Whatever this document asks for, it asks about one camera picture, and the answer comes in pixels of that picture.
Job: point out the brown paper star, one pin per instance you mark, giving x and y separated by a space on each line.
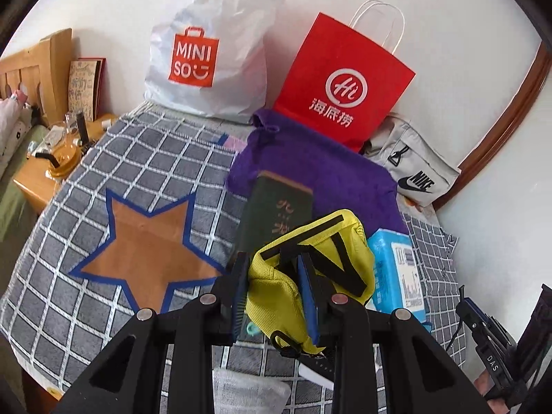
146 246

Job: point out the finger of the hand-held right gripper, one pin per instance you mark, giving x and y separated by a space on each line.
483 332

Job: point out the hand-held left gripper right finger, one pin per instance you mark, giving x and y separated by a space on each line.
308 306

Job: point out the purple towel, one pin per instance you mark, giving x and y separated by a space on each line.
336 172

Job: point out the grey checked blanket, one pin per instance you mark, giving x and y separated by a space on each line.
151 151

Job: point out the black and white card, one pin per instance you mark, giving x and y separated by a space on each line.
317 368

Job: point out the wooden bedside table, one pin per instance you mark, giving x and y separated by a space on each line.
34 189

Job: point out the red paper bag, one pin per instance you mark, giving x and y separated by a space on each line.
345 60

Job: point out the grey sling bag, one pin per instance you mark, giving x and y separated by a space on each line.
414 155

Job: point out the wooden headboard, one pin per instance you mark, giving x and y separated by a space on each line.
51 64

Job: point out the orange cup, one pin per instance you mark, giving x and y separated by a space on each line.
62 159

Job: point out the dark green tin box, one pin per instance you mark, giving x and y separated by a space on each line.
276 211

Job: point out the white plastic shopping bag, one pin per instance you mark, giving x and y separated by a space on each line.
202 17

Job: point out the brown wooden door frame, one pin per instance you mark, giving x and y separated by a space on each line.
509 108

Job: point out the person's right hand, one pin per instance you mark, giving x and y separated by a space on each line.
485 388

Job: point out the black bottle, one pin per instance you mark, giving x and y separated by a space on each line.
83 127

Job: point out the yellow fabric pouch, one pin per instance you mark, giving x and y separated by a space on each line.
276 284

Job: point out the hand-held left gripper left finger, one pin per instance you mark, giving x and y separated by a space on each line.
239 306

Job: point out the blue tissue pack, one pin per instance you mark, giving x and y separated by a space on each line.
388 267

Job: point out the floral pillow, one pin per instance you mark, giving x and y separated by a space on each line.
11 129

